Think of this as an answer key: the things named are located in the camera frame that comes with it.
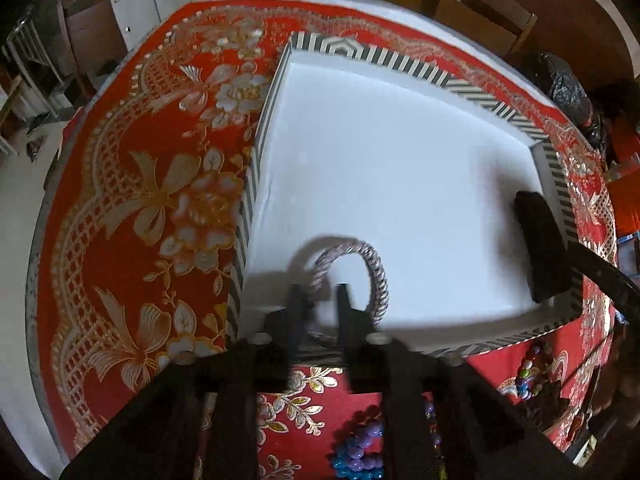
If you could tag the metal rack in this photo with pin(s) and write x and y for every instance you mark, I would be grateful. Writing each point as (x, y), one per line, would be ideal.
(32, 59)

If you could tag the striped white tray box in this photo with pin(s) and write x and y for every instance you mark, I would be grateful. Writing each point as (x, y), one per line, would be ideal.
(397, 178)

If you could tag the round dark wooden table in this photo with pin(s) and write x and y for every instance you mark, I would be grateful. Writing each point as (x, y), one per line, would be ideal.
(583, 34)

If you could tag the dark wooden chair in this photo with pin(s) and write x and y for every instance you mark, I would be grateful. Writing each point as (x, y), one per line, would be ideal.
(90, 33)

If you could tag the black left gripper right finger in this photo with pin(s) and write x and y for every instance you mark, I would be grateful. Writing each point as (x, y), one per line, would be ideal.
(354, 328)

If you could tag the red gold floral tablecloth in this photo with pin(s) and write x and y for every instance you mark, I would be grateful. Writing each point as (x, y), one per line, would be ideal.
(135, 262)

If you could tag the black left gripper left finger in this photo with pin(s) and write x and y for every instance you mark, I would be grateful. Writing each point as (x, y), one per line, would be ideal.
(287, 325)

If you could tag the black plastic bag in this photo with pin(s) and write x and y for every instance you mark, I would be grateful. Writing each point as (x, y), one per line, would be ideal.
(558, 81)

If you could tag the black fabric pouch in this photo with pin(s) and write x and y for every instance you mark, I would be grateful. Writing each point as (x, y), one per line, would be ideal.
(551, 274)

